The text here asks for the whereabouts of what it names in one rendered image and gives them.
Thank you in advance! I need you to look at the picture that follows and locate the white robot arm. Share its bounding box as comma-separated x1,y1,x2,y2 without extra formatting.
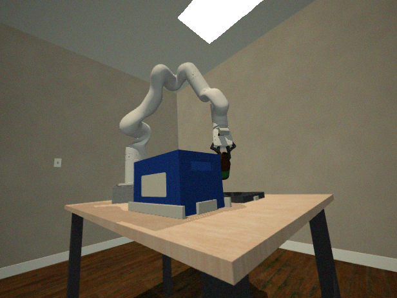
119,63,229,185

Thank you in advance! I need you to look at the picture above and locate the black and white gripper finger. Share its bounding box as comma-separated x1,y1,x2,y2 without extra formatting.
226,142,236,161
210,143,222,161

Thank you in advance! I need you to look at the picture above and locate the brown glass bottle with green label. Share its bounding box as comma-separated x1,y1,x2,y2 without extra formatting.
220,152,231,180

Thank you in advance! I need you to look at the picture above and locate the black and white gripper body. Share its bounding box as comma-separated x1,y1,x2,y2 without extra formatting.
212,126,233,149

